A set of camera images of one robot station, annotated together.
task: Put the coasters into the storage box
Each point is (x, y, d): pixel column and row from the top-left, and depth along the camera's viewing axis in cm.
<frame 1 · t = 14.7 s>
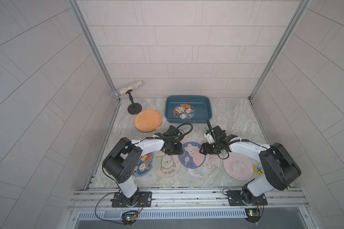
left hand: (183, 151, 89), fingers open
right hand: (202, 151, 89), fingers open
teal plastic storage box: (202, 104, 114), on the table
blue denim bunny coaster: (184, 111, 110), on the table
orange round coaster: (147, 120, 104), on the table
black microphone stand: (133, 108, 110), point 2 cm above the table
glitter microphone: (116, 94, 90), point 23 cm above the table
cream sheep round coaster: (165, 165, 84), on the table
purple bunny round coaster: (191, 157, 87), on the table
white doodle flower coaster: (212, 161, 86), on the table
pink unicorn round coaster: (238, 166, 84), on the table

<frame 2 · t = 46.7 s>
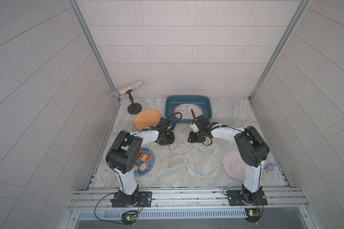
left hand: (176, 140, 95), fingers closed
right hand: (189, 140, 94), fingers open
white butterfly doodle coaster: (181, 145, 92), on the table
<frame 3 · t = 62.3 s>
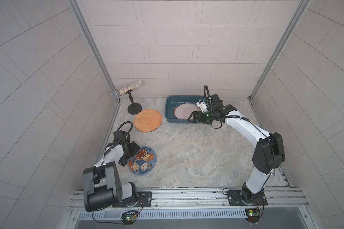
left hand: (136, 151, 90), fingers open
right hand: (193, 119, 85), fingers open
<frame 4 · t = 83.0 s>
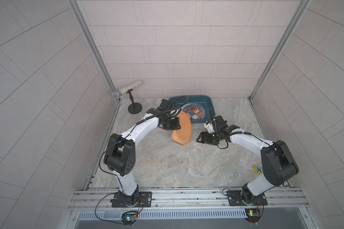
left hand: (182, 126, 86), fingers closed
right hand: (200, 140, 88), fingers open
orange round coaster: (183, 135, 85), point 11 cm above the table
blue toast cartoon coaster: (195, 111, 107), point 3 cm above the table
